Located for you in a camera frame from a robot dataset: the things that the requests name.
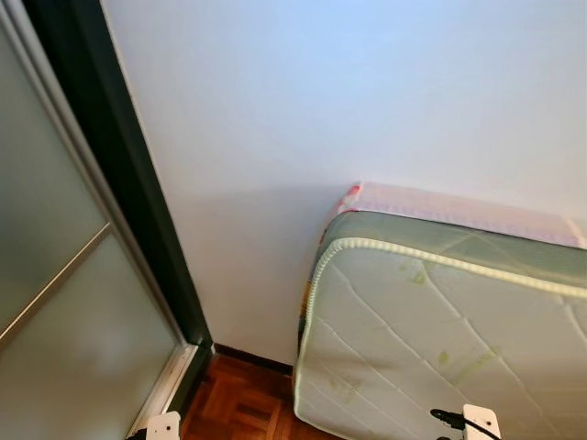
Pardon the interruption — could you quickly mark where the pink mattress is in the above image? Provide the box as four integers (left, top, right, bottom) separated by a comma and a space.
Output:
316, 181, 587, 250

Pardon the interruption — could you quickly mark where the green quilted mattress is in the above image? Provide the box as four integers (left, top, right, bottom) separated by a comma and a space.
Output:
292, 211, 587, 440

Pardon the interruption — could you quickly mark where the dark wooden baseboard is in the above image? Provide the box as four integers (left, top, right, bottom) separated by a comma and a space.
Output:
213, 344, 296, 375

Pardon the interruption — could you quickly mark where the frosted glass sliding door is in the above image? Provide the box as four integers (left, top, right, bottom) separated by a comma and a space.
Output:
0, 9, 198, 440

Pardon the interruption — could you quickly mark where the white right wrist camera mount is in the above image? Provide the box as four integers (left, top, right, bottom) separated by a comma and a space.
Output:
461, 404, 502, 440

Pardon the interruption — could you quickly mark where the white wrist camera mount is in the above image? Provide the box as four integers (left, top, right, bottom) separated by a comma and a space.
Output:
461, 404, 502, 440
144, 412, 183, 440

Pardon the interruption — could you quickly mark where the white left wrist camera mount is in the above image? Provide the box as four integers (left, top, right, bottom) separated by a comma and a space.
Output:
144, 412, 183, 440

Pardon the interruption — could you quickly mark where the black door frame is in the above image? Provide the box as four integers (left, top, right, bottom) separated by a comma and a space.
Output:
23, 0, 216, 418

